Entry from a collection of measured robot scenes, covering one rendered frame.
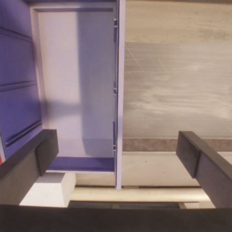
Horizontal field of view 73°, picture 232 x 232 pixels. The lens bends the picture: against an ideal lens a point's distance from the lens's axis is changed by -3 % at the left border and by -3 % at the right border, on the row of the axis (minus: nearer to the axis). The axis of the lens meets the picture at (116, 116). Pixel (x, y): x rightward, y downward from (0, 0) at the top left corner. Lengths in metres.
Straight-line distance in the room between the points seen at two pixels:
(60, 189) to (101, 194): 0.13
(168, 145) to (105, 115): 0.18
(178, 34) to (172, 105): 0.15
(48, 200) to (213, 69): 0.45
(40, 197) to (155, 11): 0.45
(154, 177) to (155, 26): 0.36
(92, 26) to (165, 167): 0.38
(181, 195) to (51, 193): 0.32
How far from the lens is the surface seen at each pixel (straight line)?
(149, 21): 0.38
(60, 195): 0.38
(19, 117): 0.32
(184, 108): 0.41
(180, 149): 0.17
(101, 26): 0.37
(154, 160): 0.44
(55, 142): 0.17
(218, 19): 0.43
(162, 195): 0.47
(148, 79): 0.37
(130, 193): 0.46
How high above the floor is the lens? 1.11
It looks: 74 degrees down
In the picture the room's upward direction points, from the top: 179 degrees counter-clockwise
